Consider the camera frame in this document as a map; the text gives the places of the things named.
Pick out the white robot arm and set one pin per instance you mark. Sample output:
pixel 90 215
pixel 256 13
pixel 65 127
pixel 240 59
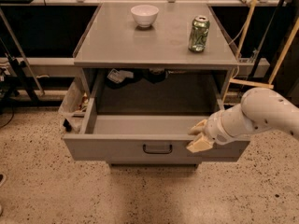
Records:
pixel 260 110

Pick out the white ceramic bowl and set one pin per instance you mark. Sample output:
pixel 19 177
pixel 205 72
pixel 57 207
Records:
pixel 144 15

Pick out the black tape roll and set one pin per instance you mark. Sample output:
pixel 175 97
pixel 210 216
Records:
pixel 157 75

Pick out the grey bottom drawer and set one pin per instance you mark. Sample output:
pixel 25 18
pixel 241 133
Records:
pixel 193 165

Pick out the black tripod stand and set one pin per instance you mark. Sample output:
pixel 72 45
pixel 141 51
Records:
pixel 15 65

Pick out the grey drawer cabinet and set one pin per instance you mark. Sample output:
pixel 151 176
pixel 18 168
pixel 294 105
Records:
pixel 115 41

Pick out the black sneaker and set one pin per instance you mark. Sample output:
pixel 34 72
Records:
pixel 3 179

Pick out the grey top drawer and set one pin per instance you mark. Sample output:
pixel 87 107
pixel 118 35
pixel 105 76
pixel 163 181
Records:
pixel 149 123

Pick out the black pouch with white label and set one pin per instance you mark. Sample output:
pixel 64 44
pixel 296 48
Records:
pixel 118 78

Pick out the clear plastic bin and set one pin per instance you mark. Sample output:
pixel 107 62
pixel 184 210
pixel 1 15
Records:
pixel 74 104

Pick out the wooden easel frame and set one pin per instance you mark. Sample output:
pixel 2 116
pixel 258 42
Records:
pixel 257 53

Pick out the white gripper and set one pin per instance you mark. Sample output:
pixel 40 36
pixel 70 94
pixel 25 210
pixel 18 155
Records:
pixel 214 129

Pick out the green soda can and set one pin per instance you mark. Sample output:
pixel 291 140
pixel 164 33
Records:
pixel 198 34

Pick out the grey drawer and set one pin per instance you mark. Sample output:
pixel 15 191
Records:
pixel 149 123
pixel 193 165

